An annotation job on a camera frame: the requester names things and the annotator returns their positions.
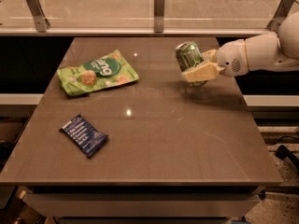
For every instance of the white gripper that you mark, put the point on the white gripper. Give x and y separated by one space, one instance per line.
231 58

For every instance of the green soda can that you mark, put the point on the green soda can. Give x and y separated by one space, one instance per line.
188 55

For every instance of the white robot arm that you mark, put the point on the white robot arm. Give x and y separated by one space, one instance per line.
276 52

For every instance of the green snack bag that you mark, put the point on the green snack bag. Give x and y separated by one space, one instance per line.
109 71

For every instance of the dark blue snack packet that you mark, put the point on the dark blue snack packet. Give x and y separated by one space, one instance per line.
84 135

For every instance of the glass barrier panel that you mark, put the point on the glass barrier panel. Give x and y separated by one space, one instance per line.
136 17

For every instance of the middle metal rail bracket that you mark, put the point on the middle metal rail bracket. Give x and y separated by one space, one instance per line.
159 16

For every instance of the metal rail bracket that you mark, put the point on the metal rail bracket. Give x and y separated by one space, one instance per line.
280 15
159 16
40 21

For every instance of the right metal rail bracket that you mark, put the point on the right metal rail bracket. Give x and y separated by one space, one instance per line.
280 15

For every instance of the left metal rail bracket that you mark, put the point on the left metal rail bracket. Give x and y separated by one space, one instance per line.
40 21

